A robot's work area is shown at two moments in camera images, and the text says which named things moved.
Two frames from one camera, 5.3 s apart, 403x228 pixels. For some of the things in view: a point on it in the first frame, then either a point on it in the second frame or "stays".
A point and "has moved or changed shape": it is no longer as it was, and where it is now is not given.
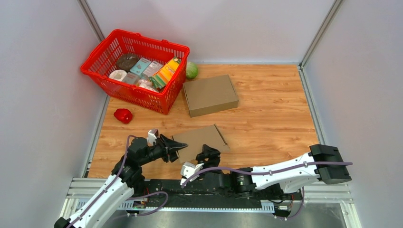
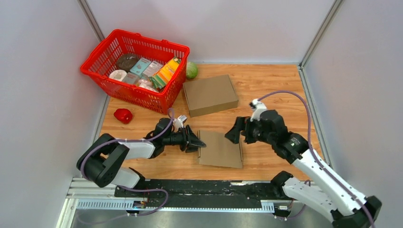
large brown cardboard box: x=209 y=95 stays
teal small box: x=140 y=66 stays
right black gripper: x=213 y=154 → x=241 y=122
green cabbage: x=191 y=70 stays
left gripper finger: x=173 y=145 → x=193 y=141
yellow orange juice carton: x=167 y=71 stays
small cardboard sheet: x=196 y=138 has moved or changed shape
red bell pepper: x=124 y=115 stays
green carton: x=157 y=82 stays
